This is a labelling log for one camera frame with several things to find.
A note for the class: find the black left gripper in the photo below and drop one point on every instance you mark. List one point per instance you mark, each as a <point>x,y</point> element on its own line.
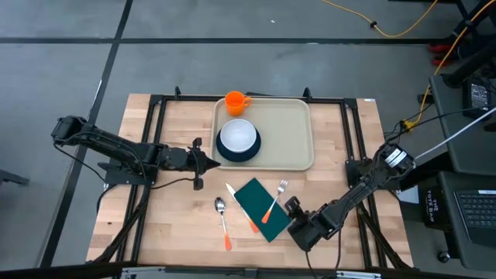
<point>178,159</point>

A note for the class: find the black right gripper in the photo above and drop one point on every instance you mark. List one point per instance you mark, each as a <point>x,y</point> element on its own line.
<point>308,232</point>

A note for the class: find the dark blue plate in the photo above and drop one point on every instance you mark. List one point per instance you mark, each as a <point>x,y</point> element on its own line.
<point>238,157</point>

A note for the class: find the white bowl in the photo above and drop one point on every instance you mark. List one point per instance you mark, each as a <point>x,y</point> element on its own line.
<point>238,135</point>

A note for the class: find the dark green cloth napkin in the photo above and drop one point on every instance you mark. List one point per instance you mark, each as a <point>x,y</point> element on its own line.
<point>252,197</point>

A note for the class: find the orange plastic mug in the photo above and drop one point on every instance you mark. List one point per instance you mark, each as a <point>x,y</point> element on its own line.
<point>234,102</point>

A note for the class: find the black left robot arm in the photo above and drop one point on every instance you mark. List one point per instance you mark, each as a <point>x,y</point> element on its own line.
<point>116,145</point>

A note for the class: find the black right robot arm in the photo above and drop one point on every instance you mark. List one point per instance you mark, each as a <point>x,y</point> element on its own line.
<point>360,193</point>

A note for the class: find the beige plastic tray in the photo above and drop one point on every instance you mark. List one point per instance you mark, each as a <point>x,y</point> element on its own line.
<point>283,135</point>

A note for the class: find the white paper sheet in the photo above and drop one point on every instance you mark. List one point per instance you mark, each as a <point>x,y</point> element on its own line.
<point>408,195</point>

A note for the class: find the black tote bag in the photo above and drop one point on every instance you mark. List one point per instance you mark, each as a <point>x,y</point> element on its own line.
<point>436,209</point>

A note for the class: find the black caster wheel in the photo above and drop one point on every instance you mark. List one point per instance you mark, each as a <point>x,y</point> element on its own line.
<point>443,257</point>

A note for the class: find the grey desk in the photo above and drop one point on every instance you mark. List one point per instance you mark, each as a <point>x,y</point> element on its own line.
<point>445,108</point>
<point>465,255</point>

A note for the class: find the black laptop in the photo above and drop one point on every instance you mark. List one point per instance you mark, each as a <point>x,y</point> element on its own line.
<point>476,213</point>

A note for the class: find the black front crossbar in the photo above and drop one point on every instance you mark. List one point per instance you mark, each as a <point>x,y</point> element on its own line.
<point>58,272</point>

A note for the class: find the black floor stand foot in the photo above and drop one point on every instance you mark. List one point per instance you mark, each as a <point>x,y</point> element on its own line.
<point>11,178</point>

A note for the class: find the person's foot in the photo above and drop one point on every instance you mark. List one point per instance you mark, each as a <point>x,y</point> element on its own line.
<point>439,47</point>
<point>441,61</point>

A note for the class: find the black power adapter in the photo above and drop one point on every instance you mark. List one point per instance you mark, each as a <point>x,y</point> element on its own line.
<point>478,97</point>

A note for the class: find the black stand leg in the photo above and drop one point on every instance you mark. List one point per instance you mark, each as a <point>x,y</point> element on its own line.
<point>469,66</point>

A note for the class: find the silver metal bracket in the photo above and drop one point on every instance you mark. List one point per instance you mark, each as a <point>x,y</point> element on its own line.
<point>143,273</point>
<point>358,275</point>

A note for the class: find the black aluminium table frame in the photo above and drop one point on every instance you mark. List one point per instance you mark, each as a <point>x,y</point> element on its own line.
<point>186,99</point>

